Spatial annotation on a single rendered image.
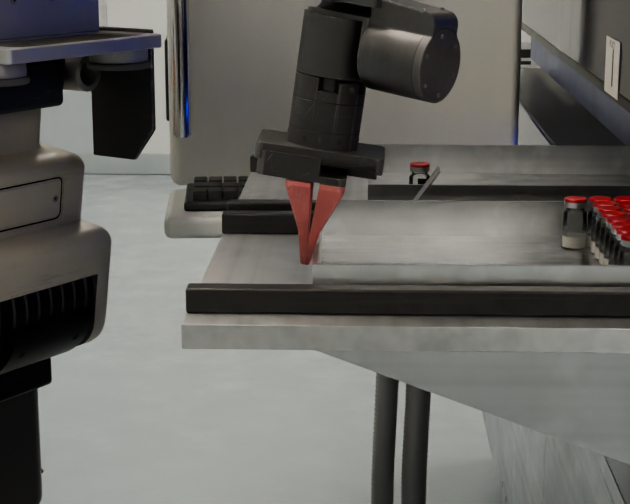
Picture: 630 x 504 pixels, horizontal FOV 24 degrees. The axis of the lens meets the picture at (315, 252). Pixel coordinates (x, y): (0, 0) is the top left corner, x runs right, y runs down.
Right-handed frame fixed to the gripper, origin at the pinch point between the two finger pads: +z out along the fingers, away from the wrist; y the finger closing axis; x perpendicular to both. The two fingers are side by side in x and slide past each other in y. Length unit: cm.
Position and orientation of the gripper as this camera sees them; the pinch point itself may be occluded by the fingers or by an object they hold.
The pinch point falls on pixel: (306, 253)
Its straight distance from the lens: 118.9
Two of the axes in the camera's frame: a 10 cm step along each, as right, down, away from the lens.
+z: -1.4, 9.6, 2.4
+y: 9.9, 1.5, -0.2
